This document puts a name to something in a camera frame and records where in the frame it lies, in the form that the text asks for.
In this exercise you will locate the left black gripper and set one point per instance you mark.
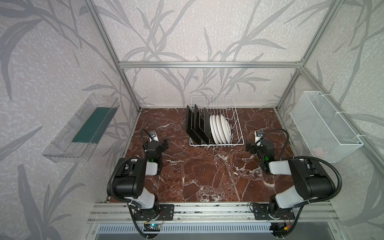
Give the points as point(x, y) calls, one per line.
point(159, 146)

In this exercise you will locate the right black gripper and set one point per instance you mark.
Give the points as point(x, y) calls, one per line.
point(255, 147)

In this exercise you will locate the square floral plate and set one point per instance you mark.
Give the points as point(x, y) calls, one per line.
point(189, 126)
point(199, 125)

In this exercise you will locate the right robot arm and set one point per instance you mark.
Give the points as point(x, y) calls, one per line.
point(315, 180)

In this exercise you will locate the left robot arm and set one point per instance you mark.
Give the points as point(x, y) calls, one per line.
point(127, 182)

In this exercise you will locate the white round plate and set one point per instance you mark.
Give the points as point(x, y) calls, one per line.
point(213, 131)
point(220, 130)
point(216, 129)
point(226, 129)

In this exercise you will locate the pink object in basket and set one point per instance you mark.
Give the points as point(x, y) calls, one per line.
point(318, 152)

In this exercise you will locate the left green circuit board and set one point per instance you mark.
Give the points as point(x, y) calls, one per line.
point(152, 227)

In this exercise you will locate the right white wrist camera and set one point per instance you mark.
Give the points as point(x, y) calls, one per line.
point(258, 137)

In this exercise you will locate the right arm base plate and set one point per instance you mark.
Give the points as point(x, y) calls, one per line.
point(265, 212)

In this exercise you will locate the white mesh wall basket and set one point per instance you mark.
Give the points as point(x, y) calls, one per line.
point(321, 125)

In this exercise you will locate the white wire dish rack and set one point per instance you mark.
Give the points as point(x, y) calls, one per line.
point(220, 105)

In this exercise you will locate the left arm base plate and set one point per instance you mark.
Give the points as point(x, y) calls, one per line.
point(162, 212)

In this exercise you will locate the right circuit board with wires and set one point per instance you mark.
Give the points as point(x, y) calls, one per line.
point(279, 228)

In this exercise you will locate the clear plastic wall bin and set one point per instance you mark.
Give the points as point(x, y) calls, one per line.
point(79, 138)

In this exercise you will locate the aluminium mounting rail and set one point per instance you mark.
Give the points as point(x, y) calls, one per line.
point(204, 212)

